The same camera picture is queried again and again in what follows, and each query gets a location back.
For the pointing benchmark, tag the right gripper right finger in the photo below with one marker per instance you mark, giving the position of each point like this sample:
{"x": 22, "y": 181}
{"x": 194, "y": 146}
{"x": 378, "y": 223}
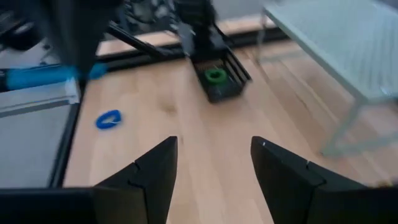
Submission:
{"x": 283, "y": 186}

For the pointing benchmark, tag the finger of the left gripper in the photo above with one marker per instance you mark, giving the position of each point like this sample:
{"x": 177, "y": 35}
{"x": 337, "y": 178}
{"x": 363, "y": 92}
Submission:
{"x": 91, "y": 65}
{"x": 79, "y": 65}

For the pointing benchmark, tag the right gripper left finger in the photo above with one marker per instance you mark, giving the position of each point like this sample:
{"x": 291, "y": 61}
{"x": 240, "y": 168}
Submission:
{"x": 149, "y": 193}

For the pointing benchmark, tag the pale perforated metal desk riser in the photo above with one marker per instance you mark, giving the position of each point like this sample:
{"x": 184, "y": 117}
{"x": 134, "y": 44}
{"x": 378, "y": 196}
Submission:
{"x": 342, "y": 46}

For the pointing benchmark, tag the black plastic mesh basket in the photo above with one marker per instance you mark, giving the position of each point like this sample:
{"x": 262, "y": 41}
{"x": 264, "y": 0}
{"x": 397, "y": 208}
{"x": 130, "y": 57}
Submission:
{"x": 224, "y": 93}

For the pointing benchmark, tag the white frame bracket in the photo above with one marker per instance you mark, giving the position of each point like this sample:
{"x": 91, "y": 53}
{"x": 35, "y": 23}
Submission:
{"x": 70, "y": 91}

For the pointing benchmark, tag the black table frame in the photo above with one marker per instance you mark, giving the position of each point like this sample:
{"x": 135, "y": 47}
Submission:
{"x": 66, "y": 146}

